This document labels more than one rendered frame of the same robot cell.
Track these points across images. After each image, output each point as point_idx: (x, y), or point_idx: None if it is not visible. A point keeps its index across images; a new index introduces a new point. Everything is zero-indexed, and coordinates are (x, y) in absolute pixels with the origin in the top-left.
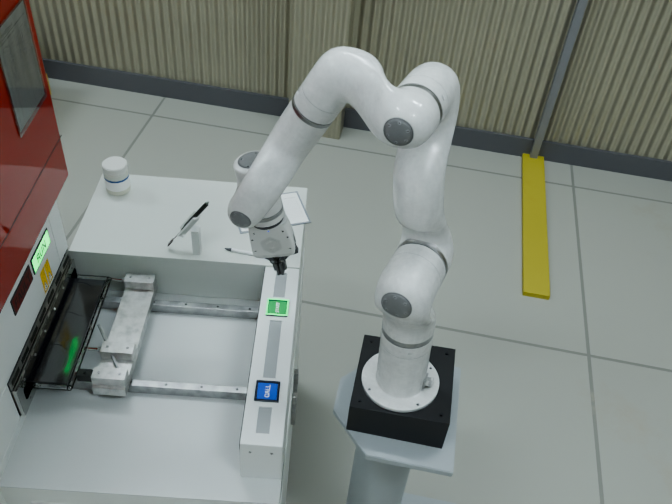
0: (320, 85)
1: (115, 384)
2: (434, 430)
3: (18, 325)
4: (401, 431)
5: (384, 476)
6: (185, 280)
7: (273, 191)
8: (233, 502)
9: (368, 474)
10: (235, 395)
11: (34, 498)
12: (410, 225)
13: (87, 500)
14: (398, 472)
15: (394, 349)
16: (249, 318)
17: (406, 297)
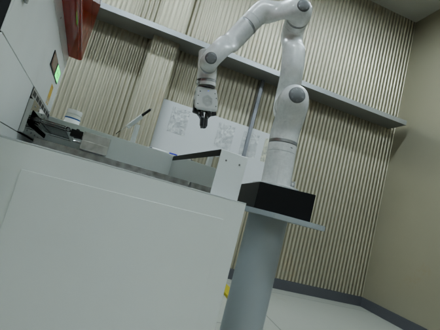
0: (258, 6)
1: (101, 143)
2: (307, 202)
3: (46, 74)
4: (288, 205)
5: (266, 271)
6: (120, 158)
7: (230, 46)
8: (214, 196)
9: (254, 273)
10: (179, 181)
11: (29, 164)
12: (294, 69)
13: (86, 176)
14: (274, 268)
15: (283, 145)
16: None
17: (302, 89)
